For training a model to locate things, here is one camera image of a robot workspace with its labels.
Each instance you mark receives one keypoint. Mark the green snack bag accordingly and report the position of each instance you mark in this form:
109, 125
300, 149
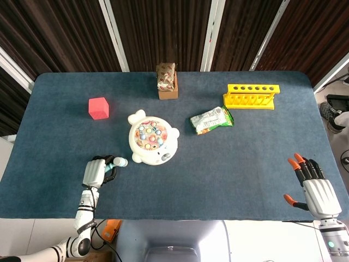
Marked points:
212, 120

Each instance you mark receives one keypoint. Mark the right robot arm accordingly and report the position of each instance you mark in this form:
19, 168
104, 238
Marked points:
334, 240

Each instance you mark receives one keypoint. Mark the grey sneaker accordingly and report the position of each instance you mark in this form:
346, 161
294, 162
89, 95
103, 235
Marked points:
328, 116

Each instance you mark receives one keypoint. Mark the orange device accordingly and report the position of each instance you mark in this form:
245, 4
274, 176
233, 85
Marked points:
111, 230

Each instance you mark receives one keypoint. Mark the light blue toy hammer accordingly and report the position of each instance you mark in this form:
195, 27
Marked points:
117, 162

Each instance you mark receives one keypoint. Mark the white whack-a-mole toy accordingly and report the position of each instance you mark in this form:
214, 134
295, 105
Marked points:
151, 140

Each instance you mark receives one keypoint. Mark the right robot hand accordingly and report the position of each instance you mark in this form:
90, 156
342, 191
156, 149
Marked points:
320, 197

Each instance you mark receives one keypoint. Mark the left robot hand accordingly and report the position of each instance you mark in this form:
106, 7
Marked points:
95, 172

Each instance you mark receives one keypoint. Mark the red cube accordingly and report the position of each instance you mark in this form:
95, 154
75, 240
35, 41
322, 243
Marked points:
98, 108

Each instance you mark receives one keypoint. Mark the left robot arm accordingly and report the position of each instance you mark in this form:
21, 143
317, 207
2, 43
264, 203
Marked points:
81, 223

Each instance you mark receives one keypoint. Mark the grey robot torso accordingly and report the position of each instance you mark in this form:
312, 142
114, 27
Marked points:
171, 241

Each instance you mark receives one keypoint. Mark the blue table mat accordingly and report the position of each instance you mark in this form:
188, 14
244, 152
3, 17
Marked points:
174, 131

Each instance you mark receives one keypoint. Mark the black floor device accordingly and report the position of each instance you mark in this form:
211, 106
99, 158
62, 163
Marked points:
338, 99

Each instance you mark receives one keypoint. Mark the yellow test tube rack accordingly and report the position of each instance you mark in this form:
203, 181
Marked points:
251, 96

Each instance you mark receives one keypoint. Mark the brown cardboard box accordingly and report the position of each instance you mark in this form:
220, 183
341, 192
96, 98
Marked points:
170, 91

